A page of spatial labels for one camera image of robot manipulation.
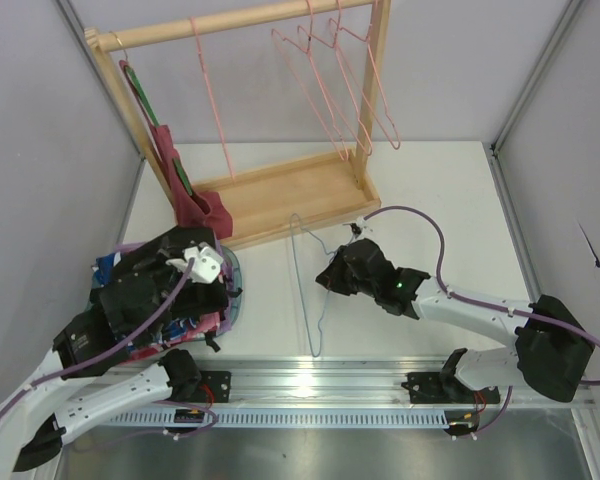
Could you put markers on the pink wire hanger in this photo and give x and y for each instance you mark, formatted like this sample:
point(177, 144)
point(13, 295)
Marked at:
point(303, 43)
point(211, 98)
point(373, 107)
point(325, 59)

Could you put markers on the maroon tank top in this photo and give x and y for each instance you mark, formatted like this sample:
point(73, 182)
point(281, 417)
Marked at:
point(192, 208)

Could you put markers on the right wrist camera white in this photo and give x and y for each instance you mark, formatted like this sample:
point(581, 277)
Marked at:
point(360, 229)

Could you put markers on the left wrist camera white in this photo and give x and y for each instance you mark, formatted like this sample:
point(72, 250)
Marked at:
point(201, 264)

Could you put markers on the slotted cable duct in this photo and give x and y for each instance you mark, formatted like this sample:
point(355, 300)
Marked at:
point(171, 417)

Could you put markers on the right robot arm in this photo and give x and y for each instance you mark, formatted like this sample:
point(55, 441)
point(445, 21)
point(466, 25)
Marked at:
point(538, 342)

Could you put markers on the blue wire hanger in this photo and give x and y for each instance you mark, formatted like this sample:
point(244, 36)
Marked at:
point(296, 223)

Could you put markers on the green hanger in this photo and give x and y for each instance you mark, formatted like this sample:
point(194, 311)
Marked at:
point(169, 159)

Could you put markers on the wooden clothes rack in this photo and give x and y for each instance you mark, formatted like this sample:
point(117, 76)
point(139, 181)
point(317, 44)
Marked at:
point(321, 188)

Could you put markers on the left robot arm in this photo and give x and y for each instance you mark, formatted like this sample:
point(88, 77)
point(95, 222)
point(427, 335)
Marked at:
point(50, 409)

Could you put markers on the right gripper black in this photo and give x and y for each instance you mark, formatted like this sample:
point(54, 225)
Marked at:
point(341, 270)

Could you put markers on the aluminium mounting rail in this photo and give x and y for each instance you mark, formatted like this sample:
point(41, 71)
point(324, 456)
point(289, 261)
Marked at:
point(298, 382)

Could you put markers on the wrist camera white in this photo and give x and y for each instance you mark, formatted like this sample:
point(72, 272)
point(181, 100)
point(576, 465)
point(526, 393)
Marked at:
point(201, 264)
point(360, 229)

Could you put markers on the blue plastic laundry basket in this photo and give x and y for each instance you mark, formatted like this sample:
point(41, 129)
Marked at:
point(102, 267)

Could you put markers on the black trousers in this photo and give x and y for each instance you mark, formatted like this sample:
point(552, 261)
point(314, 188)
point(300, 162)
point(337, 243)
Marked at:
point(130, 287)

